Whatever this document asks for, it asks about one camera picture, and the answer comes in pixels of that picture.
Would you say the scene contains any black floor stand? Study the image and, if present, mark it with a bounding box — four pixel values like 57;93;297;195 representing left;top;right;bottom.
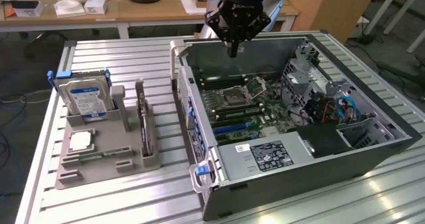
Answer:
377;62;425;88

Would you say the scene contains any blue wire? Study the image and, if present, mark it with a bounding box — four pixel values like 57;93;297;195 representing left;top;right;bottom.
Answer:
334;97;361;121

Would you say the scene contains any CPU socket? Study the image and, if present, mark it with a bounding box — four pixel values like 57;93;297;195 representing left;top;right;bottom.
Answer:
221;87;248;108

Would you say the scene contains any stack of white papers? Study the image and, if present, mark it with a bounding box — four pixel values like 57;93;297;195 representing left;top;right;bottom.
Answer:
178;0;209;15

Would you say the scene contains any grey power supply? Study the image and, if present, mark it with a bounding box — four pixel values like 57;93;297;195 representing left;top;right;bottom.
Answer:
209;131;314;181

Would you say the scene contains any white round holder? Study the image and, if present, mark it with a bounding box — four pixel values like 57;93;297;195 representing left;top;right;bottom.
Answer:
53;0;86;18

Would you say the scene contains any graphics card with fan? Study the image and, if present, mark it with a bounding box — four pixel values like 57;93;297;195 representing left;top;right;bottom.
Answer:
134;79;157;158

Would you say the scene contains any wooden cabinet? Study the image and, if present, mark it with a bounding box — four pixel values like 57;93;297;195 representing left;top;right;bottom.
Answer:
292;0;381;43

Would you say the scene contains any black plastic shroud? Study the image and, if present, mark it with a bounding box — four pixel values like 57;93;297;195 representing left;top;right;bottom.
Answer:
296;123;354;159

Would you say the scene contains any grey floor cable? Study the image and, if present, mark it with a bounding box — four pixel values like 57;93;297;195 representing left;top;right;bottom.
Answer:
0;88;53;104

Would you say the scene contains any black chair base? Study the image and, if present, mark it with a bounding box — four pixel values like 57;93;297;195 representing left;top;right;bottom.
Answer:
18;29;100;59

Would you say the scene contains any hard disk with blue rails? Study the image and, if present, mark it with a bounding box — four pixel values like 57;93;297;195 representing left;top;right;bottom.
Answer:
45;68;117;122

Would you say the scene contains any red wire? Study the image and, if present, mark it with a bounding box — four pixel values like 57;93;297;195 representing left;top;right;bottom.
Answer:
322;99;333;122

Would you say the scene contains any small white box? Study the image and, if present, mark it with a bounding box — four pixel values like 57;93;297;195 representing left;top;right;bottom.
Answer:
84;0;109;14

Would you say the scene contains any silver disk bay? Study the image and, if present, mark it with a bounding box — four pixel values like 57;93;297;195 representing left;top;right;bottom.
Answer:
281;57;333;105

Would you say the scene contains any silver CPU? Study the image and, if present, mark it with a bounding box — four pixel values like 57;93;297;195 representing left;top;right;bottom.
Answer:
68;131;96;151

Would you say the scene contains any grey parts rack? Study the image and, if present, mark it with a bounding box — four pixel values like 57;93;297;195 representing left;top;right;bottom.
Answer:
53;85;162;190

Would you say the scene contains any green RAM stick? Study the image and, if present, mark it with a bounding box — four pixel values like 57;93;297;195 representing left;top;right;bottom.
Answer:
77;150;129;161

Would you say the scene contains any white table frame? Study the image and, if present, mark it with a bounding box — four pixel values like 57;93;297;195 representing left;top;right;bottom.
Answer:
364;0;425;53

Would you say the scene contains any metal socket cover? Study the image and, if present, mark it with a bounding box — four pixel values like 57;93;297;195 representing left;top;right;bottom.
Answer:
244;76;268;100

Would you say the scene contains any blue floor cable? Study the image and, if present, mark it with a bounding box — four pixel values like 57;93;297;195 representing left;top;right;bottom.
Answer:
0;104;25;200

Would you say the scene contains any blue expansion slot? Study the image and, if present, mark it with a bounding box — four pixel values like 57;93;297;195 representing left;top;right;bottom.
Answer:
212;121;253;135

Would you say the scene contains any black open PC case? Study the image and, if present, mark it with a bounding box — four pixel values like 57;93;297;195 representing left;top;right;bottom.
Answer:
169;32;424;222

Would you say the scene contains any white box with black lid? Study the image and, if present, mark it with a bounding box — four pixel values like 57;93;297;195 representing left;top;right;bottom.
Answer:
9;0;44;17

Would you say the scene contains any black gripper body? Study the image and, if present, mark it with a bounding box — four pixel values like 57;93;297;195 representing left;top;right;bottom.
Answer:
217;0;268;42

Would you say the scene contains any green motherboard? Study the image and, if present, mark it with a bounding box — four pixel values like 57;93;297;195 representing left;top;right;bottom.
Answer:
196;69;300;145

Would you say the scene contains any wooden desk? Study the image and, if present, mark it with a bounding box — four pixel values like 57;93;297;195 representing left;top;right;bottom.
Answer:
0;0;301;39

